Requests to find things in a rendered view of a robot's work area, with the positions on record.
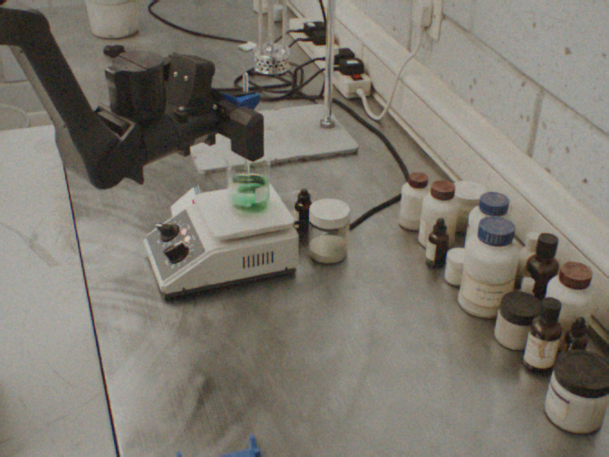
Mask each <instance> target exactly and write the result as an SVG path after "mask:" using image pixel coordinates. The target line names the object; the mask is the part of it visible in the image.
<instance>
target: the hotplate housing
mask: <svg viewBox="0 0 609 457"><path fill-rule="evenodd" d="M185 209H186V210H187V212H188V214H189V217H190V219H191V221H192V223H193V225H194V227H195V229H196V231H197V233H198V236H199V238H200V240H201V242H202V244H203V246H204V248H205V250H206V252H205V253H204V254H202V255H201V256H199V257H198V258H196V259H195V260H193V261H192V262H190V263H189V264H187V265H186V266H185V267H184V268H182V269H181V270H179V271H178V272H177V273H175V274H174V275H172V276H171V277H169V278H167V279H166V280H164V281H162V279H161V276H160V273H159V271H158V268H157V265H156V263H155V260H154V257H153V256H152V253H151V251H150V246H149V244H148V241H147V239H146V238H145V239H144V247H145V249H146V251H147V254H148V257H149V259H150V263H151V265H152V268H153V271H154V273H155V276H156V279H157V280H158V283H159V288H160V290H161V293H163V296H164V298H169V297H177V296H181V295H186V294H190V293H195V292H199V291H204V290H209V289H213V288H218V287H225V286H230V285H235V284H239V283H244V282H248V281H253V280H258V279H262V278H267V277H274V276H279V275H283V274H288V273H293V272H296V266H298V247H299V235H298V234H297V232H296V230H295V228H294V226H292V227H291V228H286V229H280V230H276V231H271V232H266V233H261V234H256V235H251V236H246V237H242V238H232V239H228V240H222V241H217V240H214V239H213V238H212V237H211V235H210V233H209V231H208V228H207V226H206V224H205V222H204V220H203V218H202V217H201V215H200V213H199V211H198V208H197V206H196V204H193V205H191V206H189V207H186V208H185ZM183 210H184V209H183ZM183 210H182V211H183Z"/></svg>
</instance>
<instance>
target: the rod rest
mask: <svg viewBox="0 0 609 457"><path fill-rule="evenodd" d="M176 457H182V452H181V451H178V452H176ZM216 457H263V454H262V453H261V450H260V448H258V447H257V446H256V437H255V435H254V434H251V435H249V449H247V450H244V451H240V452H232V453H229V454H224V455H220V456H216Z"/></svg>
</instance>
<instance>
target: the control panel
mask: <svg viewBox="0 0 609 457"><path fill-rule="evenodd" d="M165 224H170V225H171V224H177V225H178V226H179V233H178V235H177V236H176V237H175V238H174V239H172V240H171V241H168V242H163V241H161V239H160V232H159V230H158V229H156V230H154V231H153V232H151V233H150V234H149V235H148V236H147V237H146V239H147V241H148V244H149V246H150V251H151V253H152V256H153V257H154V260H155V263H156V265H157V268H158V271H159V274H160V276H161V279H162V281H164V280H166V279H167V278H169V277H171V276H172V275H174V274H175V273H177V272H178V271H179V270H181V269H182V268H184V267H185V266H186V265H187V264H189V263H190V262H192V261H193V260H195V259H196V258H198V257H199V256H201V255H202V254H204V253H205V252H206V250H205V248H204V246H203V244H202V242H201V240H200V238H199V236H198V233H197V231H196V229H195V227H194V225H193V223H192V221H191V219H190V217H189V214H188V212H187V210H186V209H184V210H183V211H181V212H180V213H179V214H178V215H177V216H175V217H174V218H172V219H170V220H169V221H168V222H166V223H165ZM183 229H186V230H187V231H186V232H185V233H184V234H182V233H181V231H182V230H183ZM186 237H189V240H188V241H185V238H186ZM179 241H183V242H184V243H185V244H186V245H187V246H188V255H187V256H186V257H185V258H184V259H183V260H182V261H180V262H179V263H176V264H173V263H171V262H170V261H169V259H168V258H167V257H166V256H165V255H164V254H163V250H164V249H165V248H168V247H170V246H172V245H173V244H175V243H177V242H179Z"/></svg>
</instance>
